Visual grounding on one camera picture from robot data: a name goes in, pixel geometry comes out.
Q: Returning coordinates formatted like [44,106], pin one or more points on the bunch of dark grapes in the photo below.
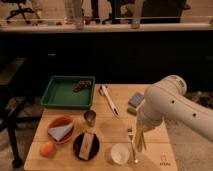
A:
[82,84]

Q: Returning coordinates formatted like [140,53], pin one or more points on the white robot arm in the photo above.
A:
[166,98]

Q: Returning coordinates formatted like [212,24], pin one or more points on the green chili pepper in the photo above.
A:
[132,111]

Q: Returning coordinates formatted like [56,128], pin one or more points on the black office chair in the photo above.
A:
[36,9]

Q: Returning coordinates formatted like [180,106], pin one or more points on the white folded cloth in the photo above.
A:
[59,132]

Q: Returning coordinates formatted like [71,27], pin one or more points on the silver fork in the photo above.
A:
[131,136]

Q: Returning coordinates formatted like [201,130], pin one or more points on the black plate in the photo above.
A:
[77,145]

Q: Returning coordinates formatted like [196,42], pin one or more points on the blue sponge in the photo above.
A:
[136,99]

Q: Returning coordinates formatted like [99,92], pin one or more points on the wooden block with label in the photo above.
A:
[86,145]

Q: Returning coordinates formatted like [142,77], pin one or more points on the orange fruit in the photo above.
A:
[48,149]

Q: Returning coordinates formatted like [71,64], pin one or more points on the small metal cup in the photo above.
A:
[90,117]

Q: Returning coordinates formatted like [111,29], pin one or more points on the orange bowl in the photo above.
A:
[61,121]

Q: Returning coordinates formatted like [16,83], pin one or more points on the green plastic tray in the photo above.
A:
[59,93]

